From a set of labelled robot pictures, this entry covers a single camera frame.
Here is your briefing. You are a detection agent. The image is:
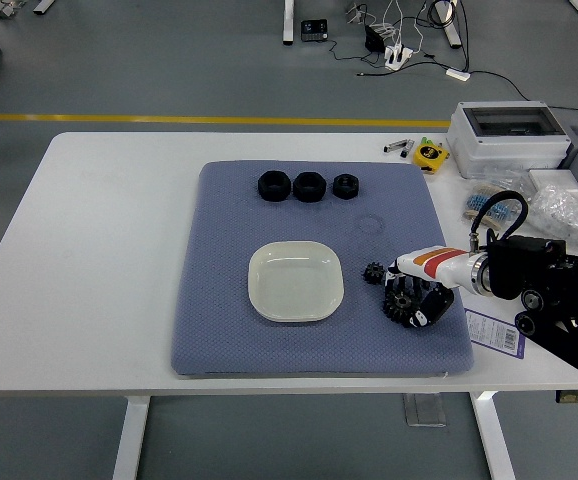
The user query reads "black power adapter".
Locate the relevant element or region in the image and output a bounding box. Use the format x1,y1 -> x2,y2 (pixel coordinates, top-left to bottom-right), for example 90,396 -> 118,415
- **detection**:
364,24 -> 386,53

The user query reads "white square plate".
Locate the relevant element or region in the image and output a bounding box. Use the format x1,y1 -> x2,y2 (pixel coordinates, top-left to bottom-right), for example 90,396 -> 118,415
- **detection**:
247,240 -> 345,325

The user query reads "small black hex nut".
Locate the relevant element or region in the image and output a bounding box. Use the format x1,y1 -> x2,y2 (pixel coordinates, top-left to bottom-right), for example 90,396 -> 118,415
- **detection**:
331,172 -> 361,200

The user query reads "clear bag of white parts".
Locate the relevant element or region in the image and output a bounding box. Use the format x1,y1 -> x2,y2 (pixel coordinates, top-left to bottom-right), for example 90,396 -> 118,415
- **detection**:
526,183 -> 578,251

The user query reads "grey enclosure with clear lid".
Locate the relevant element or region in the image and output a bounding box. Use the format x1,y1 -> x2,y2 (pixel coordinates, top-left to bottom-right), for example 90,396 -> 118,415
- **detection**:
446,101 -> 573,180

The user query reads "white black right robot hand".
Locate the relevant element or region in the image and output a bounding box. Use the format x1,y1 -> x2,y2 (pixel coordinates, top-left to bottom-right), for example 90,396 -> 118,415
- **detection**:
382,245 -> 476,330

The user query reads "purple white label card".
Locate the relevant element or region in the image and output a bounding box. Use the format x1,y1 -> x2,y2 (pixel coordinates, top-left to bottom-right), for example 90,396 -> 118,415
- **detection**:
463,308 -> 527,359

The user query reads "clear bag of blue resistors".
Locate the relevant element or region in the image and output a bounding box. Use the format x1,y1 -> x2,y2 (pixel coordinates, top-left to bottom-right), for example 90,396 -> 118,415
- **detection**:
462,172 -> 533,232

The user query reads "black handheld device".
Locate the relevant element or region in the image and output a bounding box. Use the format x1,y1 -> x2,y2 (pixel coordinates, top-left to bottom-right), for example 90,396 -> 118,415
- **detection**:
300,18 -> 329,43

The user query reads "white flat box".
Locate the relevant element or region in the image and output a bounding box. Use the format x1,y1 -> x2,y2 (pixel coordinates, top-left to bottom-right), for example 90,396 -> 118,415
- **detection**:
526,168 -> 578,194

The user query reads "yellow tape measure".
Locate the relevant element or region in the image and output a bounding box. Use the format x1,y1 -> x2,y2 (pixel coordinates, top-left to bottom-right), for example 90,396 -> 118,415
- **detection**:
412,143 -> 450,175

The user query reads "large black hex nut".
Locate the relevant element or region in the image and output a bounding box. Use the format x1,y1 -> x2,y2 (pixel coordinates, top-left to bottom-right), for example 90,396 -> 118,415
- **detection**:
258,169 -> 290,203
292,171 -> 327,204

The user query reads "clear plastic bracket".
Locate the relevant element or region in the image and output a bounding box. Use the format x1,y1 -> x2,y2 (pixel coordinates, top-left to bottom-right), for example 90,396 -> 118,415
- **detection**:
402,393 -> 448,428

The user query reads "white power strip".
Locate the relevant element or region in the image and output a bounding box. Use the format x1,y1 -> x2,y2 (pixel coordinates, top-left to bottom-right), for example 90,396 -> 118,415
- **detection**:
384,43 -> 414,70

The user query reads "small black gear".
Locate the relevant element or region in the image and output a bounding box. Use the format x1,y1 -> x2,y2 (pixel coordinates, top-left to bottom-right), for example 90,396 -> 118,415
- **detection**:
362,261 -> 388,286

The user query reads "blue-grey quilted mat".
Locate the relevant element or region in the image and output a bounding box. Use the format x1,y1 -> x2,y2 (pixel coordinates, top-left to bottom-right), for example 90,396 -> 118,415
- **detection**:
170,159 -> 475,377

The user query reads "long black cable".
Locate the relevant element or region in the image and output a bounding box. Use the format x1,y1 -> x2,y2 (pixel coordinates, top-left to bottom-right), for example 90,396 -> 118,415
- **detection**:
468,69 -> 578,124

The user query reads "white table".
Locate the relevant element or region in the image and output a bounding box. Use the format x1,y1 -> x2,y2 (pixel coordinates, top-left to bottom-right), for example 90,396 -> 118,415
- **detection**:
0,131 -> 578,399

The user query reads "large black gear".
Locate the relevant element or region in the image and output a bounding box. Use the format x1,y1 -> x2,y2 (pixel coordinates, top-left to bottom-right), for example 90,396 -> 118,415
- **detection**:
382,290 -> 416,325

